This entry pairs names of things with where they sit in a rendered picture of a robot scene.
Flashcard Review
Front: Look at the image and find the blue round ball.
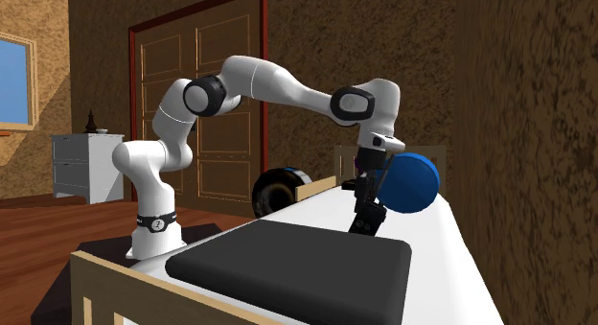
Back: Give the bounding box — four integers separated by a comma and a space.
375, 151, 441, 215

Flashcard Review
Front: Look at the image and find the black round object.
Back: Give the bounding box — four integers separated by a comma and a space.
251, 166, 312, 220

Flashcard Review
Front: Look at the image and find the dark grey cushion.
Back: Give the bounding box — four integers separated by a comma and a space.
164, 219, 413, 325

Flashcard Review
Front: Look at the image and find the wooden bed with white mattress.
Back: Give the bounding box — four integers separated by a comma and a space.
69, 144, 507, 325

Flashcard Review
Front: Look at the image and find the white chest of drawers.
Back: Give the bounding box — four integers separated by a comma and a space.
50, 109, 127, 205

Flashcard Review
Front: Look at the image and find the brown double door red frame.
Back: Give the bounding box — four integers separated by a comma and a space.
127, 0, 270, 219

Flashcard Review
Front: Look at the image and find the window with wooden frame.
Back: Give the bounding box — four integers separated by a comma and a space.
0, 32, 39, 132

